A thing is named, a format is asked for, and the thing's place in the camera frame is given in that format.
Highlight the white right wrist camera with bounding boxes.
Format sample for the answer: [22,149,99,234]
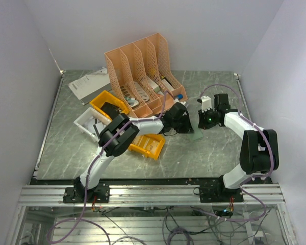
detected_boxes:
[197,95,212,112]

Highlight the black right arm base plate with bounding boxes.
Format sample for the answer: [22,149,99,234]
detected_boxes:
[193,186,243,203]

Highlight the white bin with cards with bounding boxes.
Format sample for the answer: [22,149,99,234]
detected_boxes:
[73,108,111,142]

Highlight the aluminium frame rail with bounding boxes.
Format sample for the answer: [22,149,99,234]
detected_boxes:
[17,184,285,207]

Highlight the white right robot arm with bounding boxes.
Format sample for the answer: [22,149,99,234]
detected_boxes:
[197,93,279,202]

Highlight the peach plastic file organizer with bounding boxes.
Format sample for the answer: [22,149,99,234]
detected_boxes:
[105,33,188,118]

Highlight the yellow bin with black items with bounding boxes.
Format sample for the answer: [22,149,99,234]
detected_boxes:
[89,90,130,120]

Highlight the yellow bin with cards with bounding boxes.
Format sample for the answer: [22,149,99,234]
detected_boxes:
[128,134,166,160]

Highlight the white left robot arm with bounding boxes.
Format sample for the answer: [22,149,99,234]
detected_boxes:
[74,102,193,203]

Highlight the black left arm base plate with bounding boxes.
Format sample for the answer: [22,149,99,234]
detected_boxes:
[63,184,110,204]

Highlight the white paper booklet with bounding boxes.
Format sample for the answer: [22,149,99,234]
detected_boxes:
[68,67,112,105]

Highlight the white stapler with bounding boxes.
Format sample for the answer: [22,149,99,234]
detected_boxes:
[125,97,139,108]

